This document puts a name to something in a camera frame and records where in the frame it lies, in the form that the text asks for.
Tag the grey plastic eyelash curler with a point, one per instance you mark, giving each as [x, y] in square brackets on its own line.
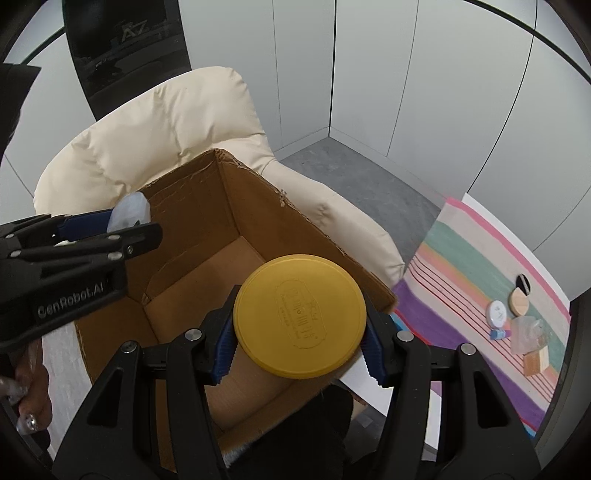
[131, 210]

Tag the black round compact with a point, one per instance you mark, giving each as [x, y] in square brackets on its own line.
[522, 281]

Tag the brown cardboard box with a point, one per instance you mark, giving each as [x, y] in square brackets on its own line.
[194, 221]

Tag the cream cube box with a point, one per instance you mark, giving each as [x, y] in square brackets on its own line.
[535, 362]

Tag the dark furniture panel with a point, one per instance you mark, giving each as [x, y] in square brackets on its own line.
[577, 360]

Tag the cream padded chair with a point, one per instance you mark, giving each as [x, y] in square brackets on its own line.
[161, 124]

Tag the small purple capped tube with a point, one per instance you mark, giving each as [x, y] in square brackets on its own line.
[497, 334]

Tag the beige teardrop makeup puff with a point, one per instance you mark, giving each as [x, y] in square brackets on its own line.
[520, 302]

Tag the pastel striped cloth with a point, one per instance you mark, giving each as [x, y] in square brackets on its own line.
[452, 258]

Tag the clear plastic bottle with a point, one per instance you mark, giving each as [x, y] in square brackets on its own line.
[528, 334]

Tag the yellow lidded jar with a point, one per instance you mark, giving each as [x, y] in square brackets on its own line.
[300, 316]

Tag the black glossy wall panel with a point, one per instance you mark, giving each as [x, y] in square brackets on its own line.
[129, 60]

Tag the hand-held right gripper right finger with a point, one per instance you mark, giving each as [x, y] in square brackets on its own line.
[375, 353]

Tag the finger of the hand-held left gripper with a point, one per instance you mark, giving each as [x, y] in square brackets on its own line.
[138, 237]
[85, 224]

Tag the person's left hand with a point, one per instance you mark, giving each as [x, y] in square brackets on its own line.
[34, 392]

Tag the white round jar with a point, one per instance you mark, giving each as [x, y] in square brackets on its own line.
[497, 314]

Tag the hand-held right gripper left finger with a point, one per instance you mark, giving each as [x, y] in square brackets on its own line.
[226, 344]

